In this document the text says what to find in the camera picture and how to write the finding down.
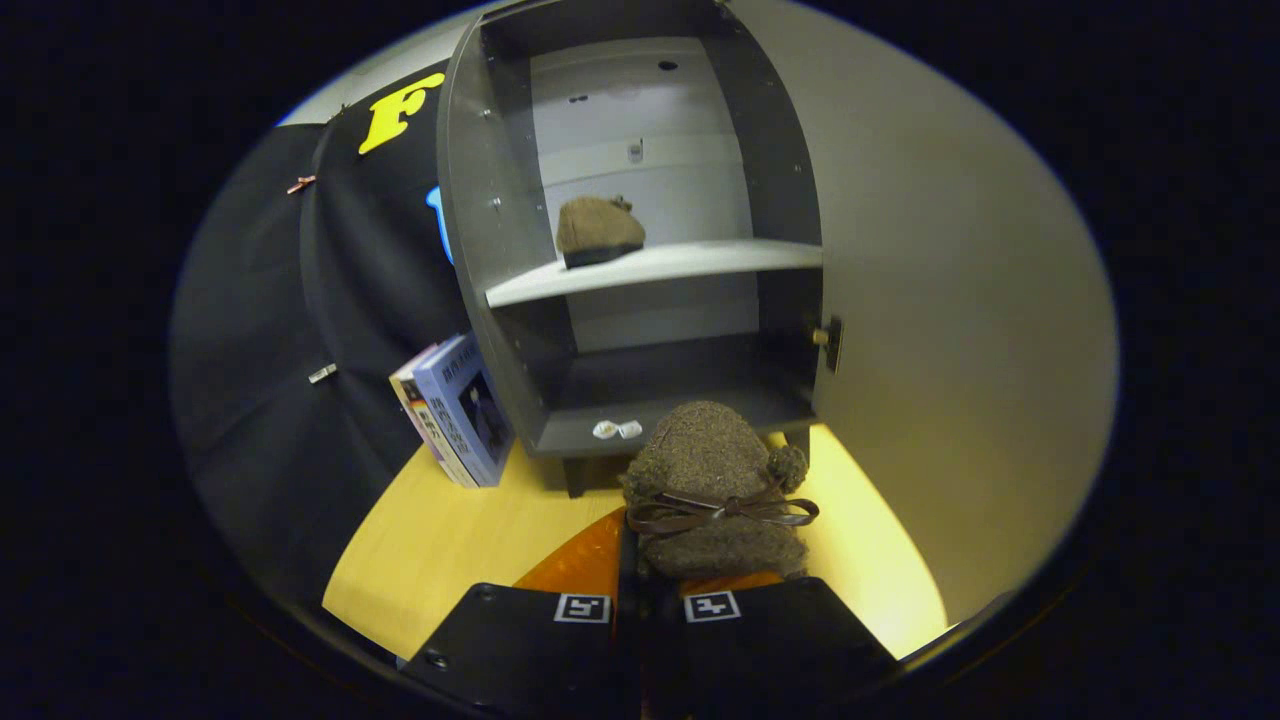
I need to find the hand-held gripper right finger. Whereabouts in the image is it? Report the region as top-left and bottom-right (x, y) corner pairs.
(640, 570), (896, 716)

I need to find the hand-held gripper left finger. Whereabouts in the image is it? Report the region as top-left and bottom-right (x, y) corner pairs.
(400, 505), (641, 720)

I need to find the brown shoe with bow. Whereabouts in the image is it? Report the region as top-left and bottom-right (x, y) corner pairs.
(620, 400), (821, 583)

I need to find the beige shoe cabinet door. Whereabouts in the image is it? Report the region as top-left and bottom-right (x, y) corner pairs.
(730, 0), (1119, 626)

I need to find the grey shoe cabinet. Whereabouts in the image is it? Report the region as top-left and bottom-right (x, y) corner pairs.
(437, 0), (831, 498)

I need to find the grey cabinet shelf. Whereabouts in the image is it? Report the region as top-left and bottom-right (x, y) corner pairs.
(485, 238), (824, 309)

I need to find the blue book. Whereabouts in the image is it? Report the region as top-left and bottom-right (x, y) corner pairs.
(413, 335), (516, 488)

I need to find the black backdrop cloth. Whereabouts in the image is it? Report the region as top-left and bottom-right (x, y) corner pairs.
(170, 70), (471, 601)

